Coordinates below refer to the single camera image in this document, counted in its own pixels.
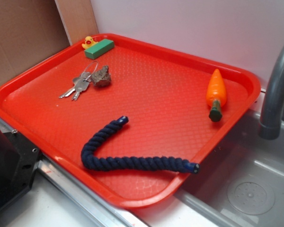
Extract yellow rubber duck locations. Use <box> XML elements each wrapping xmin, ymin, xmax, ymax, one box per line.
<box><xmin>81</xmin><ymin>36</ymin><xmax>98</xmax><ymax>50</ymax></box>

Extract orange toy carrot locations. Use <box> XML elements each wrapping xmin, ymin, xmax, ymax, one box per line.
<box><xmin>205</xmin><ymin>69</ymin><xmax>227</xmax><ymax>122</ymax></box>

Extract silver keys on ring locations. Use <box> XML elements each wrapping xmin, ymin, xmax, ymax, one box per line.
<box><xmin>59</xmin><ymin>61</ymin><xmax>98</xmax><ymax>101</ymax></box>

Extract green rectangular block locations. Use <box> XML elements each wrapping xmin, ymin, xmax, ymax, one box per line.
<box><xmin>84</xmin><ymin>39</ymin><xmax>115</xmax><ymax>60</ymax></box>

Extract dark blue twisted rope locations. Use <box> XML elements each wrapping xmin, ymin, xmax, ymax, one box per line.
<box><xmin>80</xmin><ymin>115</ymin><xmax>200</xmax><ymax>175</ymax></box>

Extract grey plastic sink basin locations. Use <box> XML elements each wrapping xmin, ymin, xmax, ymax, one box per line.
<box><xmin>135</xmin><ymin>111</ymin><xmax>284</xmax><ymax>227</ymax></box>

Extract grey toy faucet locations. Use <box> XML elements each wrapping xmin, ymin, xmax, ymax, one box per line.
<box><xmin>258</xmin><ymin>47</ymin><xmax>284</xmax><ymax>140</ymax></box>

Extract red plastic tray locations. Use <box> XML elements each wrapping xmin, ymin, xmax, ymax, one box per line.
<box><xmin>0</xmin><ymin>34</ymin><xmax>260</xmax><ymax>209</ymax></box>

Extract grey brown rock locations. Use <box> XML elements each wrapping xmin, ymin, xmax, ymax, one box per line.
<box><xmin>90</xmin><ymin>65</ymin><xmax>112</xmax><ymax>87</ymax></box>

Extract brown cardboard panel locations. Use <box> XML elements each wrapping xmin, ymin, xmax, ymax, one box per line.
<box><xmin>0</xmin><ymin>0</ymin><xmax>98</xmax><ymax>86</ymax></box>

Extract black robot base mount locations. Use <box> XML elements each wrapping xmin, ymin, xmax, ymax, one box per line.
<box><xmin>0</xmin><ymin>130</ymin><xmax>41</xmax><ymax>212</ymax></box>

